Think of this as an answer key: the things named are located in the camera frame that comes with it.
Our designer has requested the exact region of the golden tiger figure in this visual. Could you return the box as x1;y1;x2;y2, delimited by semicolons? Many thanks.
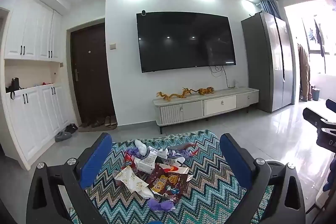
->
197;86;215;96

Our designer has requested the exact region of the white wardrobe cabinet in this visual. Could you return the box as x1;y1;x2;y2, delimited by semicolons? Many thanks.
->
0;0;79;171

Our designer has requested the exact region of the grey refrigerator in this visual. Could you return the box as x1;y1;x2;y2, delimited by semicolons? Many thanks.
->
241;11;295;113

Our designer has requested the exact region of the dark red snack packet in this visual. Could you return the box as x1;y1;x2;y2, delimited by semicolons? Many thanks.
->
146;163;194;200

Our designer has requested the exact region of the white patterned paper wrapper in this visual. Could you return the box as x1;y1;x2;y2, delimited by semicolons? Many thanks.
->
114;166;155;200

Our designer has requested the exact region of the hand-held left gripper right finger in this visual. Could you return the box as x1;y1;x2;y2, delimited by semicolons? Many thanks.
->
219;133;306;224

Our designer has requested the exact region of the golden dragon figure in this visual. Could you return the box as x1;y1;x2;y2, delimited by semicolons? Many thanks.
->
156;91;183;102
181;87;199;97

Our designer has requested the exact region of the blue curtain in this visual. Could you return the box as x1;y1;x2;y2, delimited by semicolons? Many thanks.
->
260;0;279;20

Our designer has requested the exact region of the tan shoes pair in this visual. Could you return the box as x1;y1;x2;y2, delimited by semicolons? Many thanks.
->
104;115;117;127

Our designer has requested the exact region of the brown door mat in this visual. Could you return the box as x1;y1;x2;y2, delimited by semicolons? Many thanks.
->
78;123;118;133

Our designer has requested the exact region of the white paper receipt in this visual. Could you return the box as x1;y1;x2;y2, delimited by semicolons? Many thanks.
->
148;146;169;162

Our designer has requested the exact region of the blue foil wrapper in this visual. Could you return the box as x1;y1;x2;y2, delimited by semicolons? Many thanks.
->
167;143;201;159

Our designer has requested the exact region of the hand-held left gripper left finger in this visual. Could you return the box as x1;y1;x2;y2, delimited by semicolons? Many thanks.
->
26;132;113;224

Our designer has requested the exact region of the dark brown door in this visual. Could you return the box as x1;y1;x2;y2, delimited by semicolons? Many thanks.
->
70;22;116;127

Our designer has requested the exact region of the dark hanging garment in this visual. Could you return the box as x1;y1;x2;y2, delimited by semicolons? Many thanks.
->
313;18;326;58

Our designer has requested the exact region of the black wall television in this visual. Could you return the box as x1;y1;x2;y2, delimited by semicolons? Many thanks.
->
136;11;236;73

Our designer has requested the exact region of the white television cabinet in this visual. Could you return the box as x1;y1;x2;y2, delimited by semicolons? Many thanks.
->
153;88;260;134

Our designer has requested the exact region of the purple wrapper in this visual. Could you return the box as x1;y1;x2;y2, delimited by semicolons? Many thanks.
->
148;198;174;213

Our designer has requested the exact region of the black television cable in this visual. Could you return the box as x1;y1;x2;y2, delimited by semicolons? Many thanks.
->
209;65;238;88

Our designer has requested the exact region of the person's right forearm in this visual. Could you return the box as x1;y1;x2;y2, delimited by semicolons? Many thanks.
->
323;154;336;193

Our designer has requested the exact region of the red and blue packet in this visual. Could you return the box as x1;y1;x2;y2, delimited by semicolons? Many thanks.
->
123;149;143;170

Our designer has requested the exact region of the white tissue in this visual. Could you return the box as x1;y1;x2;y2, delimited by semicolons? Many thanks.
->
135;139;148;157

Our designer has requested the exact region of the grey slippers pair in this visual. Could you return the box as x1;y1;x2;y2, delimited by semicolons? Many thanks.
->
54;131;72;143

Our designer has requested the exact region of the small white box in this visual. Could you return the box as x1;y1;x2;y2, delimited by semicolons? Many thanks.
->
138;158;158;172

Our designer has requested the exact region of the black bag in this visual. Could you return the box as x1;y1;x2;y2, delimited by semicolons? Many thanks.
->
6;77;23;100

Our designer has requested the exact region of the zigzag knitted blanket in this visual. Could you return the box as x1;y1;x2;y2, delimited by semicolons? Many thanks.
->
70;130;275;224

